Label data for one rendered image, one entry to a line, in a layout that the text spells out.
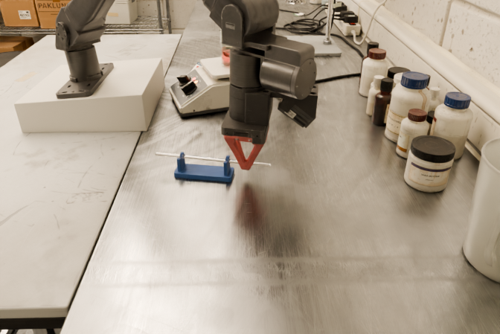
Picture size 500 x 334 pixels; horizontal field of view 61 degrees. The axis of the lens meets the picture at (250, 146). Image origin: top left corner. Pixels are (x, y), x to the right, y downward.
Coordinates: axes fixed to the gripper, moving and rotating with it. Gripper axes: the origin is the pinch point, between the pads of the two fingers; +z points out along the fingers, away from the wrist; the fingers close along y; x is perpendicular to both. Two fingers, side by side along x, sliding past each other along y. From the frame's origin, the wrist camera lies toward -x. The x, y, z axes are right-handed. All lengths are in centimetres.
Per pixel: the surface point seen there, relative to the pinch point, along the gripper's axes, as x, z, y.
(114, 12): 127, 30, 229
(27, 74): 67, 5, 42
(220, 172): 4.2, 2.0, -0.5
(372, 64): -23.6, -6.5, 38.8
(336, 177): -15.4, 2.3, 2.5
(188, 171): 9.7, 2.1, -0.8
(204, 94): 12.6, -1.9, 23.3
